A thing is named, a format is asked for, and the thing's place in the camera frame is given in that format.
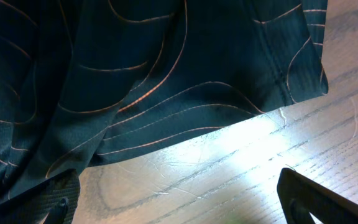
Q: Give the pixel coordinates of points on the black printed cycling jersey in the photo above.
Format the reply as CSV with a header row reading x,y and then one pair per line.
x,y
95,82

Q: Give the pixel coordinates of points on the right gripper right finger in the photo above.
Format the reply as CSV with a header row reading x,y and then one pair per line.
x,y
302,199

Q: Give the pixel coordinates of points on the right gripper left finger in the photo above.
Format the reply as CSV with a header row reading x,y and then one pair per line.
x,y
52,201

